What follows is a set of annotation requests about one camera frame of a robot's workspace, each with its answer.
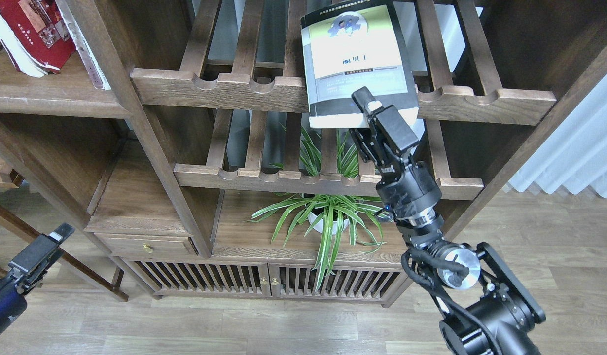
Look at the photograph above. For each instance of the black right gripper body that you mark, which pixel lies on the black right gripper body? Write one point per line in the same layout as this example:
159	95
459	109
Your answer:
407	189

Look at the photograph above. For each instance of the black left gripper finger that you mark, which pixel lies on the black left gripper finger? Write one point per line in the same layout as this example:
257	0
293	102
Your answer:
38	256

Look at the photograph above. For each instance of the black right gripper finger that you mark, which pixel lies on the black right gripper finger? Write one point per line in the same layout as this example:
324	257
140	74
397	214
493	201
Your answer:
366	102

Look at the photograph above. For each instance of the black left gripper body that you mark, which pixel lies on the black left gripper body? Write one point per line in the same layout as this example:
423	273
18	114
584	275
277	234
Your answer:
13	289

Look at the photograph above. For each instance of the black and yellow book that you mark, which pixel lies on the black and yellow book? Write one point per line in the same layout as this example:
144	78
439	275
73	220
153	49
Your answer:
351	45

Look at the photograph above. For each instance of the red cover book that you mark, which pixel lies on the red cover book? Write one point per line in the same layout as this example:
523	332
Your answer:
35	36

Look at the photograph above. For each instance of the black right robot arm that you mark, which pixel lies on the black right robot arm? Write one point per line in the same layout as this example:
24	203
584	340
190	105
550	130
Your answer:
485	308

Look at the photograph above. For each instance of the green spider plant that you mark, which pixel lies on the green spider plant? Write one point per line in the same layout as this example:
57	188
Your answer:
331	216

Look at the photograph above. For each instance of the brass drawer knob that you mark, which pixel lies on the brass drawer knob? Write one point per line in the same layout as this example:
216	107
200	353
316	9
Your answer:
148	248

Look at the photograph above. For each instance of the dark wooden bookshelf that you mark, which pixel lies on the dark wooden bookshelf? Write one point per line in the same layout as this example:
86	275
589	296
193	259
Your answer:
197	131

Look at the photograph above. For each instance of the worn upright book spine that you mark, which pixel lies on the worn upright book spine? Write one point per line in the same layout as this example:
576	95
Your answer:
98	79

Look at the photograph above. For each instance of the white curtain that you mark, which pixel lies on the white curtain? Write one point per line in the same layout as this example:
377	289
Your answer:
574	157

